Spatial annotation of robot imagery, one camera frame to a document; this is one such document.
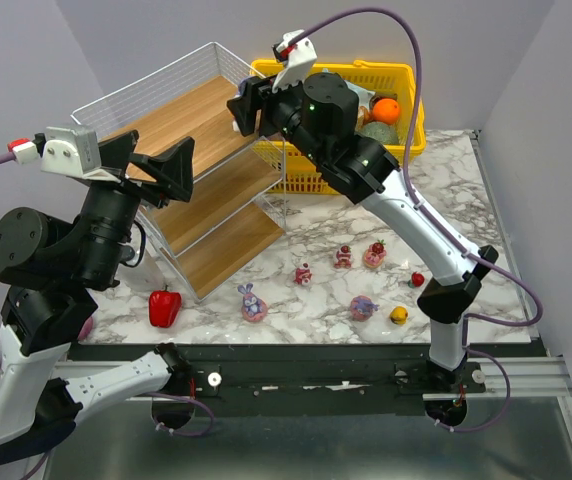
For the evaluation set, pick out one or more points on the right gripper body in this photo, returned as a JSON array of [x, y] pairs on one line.
[[262, 107]]

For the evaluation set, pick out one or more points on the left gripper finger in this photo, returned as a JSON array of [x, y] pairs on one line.
[[115, 151], [171, 171]]

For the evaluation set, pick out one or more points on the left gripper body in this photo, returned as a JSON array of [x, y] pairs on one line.
[[133, 179]]

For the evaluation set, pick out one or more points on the purple bunny sundae toy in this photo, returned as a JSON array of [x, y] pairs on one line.
[[239, 93]]

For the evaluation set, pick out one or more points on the purple bunny donut toy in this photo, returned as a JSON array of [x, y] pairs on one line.
[[253, 309]]

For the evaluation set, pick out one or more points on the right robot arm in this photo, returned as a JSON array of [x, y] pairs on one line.
[[318, 116]]

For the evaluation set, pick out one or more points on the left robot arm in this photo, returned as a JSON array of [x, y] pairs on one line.
[[52, 268]]

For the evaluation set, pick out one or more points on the yellow plastic basket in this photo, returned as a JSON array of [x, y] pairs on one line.
[[382, 78]]

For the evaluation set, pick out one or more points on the light blue snack bag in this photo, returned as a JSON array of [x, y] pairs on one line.
[[361, 92]]

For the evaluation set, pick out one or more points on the white bottle black cap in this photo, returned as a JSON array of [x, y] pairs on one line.
[[141, 273]]

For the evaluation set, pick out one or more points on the orange fruit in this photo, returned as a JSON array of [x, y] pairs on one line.
[[386, 110]]

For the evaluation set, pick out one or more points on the green melon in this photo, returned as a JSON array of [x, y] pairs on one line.
[[381, 132]]

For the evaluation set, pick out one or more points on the red bell pepper toy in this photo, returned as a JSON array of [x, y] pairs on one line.
[[163, 307]]

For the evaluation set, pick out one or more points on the red strawberry cake toy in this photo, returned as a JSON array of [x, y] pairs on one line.
[[343, 257]]

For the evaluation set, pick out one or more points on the red bear toy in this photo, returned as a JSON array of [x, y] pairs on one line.
[[303, 275]]

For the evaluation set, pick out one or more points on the pink round toy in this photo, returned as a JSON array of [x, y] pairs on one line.
[[86, 329]]

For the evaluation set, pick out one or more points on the pink strawberry donut toy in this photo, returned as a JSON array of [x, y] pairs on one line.
[[375, 254]]

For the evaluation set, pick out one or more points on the purple pink donut toy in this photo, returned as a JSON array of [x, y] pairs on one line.
[[362, 308]]

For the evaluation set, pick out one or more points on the small red apple toy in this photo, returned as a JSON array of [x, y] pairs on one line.
[[416, 280]]

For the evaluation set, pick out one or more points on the yellow duck toy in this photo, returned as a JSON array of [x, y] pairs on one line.
[[399, 315]]

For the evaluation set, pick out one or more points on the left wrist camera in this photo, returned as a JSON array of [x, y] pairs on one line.
[[73, 151]]

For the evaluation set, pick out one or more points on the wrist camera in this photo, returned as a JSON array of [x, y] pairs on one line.
[[296, 53], [73, 151]]

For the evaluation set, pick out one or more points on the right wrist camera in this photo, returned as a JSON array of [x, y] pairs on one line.
[[296, 53]]

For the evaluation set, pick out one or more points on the white wire wooden shelf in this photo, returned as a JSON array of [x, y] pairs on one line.
[[222, 218]]

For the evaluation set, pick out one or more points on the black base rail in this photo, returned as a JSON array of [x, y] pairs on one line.
[[315, 380]]

